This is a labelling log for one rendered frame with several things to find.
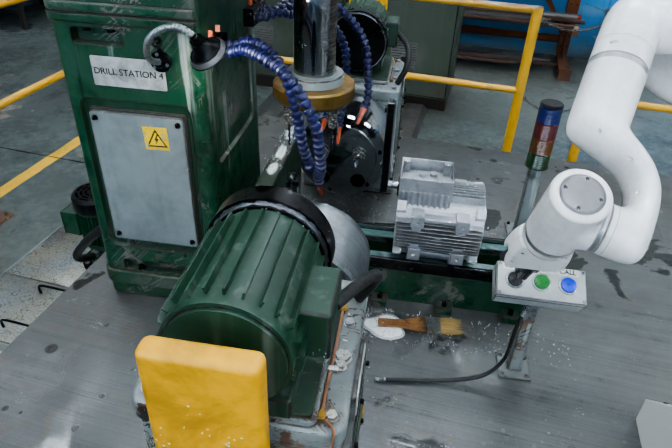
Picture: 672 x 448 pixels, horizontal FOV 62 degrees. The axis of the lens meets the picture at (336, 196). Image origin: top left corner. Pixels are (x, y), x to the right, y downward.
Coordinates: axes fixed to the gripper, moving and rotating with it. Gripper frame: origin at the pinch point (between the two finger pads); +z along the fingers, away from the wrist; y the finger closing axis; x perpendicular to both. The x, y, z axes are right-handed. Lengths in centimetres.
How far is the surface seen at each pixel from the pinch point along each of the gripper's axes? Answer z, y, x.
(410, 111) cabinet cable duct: 263, 23, -214
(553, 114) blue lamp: 23, -13, -52
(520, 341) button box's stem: 21.4, -4.5, 8.5
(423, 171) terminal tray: 14.7, 19.3, -26.3
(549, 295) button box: 6.5, -6.3, 2.4
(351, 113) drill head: 24, 39, -47
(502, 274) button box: 6.5, 2.6, -0.6
